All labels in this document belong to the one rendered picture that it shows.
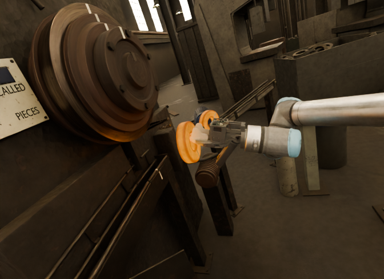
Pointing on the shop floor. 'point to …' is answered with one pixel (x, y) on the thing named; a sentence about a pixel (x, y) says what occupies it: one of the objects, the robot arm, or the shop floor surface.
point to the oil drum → (275, 43)
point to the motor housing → (215, 195)
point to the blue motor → (200, 114)
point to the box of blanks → (333, 68)
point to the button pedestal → (311, 164)
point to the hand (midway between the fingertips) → (188, 137)
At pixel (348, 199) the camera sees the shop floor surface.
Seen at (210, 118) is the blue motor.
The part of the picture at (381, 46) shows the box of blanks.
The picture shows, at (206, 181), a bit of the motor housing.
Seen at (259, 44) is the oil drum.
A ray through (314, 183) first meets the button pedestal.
